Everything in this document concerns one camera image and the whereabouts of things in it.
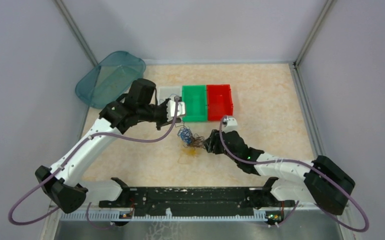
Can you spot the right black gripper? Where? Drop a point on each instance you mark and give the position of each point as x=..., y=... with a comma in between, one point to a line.
x=213, y=140

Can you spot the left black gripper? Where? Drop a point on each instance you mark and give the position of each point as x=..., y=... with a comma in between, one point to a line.
x=159, y=124

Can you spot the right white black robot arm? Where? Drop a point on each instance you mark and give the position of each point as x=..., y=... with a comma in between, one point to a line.
x=318, y=181

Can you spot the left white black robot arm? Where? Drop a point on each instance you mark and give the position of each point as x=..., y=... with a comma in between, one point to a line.
x=62, y=182

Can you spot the white plastic bin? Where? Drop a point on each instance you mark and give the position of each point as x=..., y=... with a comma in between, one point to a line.
x=168, y=92

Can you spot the green plastic bin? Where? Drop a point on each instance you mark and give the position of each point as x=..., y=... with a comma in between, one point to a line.
x=196, y=105

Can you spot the red plastic bin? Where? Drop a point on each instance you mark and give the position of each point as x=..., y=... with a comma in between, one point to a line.
x=219, y=101

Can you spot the teal translucent plastic tub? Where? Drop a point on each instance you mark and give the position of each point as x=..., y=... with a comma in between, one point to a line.
x=109, y=79

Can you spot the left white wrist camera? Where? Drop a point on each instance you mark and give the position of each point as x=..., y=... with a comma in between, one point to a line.
x=175, y=107

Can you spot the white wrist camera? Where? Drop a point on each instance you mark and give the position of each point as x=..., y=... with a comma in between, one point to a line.
x=229, y=124
x=175, y=107

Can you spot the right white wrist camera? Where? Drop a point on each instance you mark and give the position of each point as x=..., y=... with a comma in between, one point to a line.
x=229, y=124

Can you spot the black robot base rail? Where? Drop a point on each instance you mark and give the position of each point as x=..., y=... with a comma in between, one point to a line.
x=194, y=201

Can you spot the white slotted cable duct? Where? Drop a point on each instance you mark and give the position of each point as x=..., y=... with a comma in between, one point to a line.
x=117, y=216

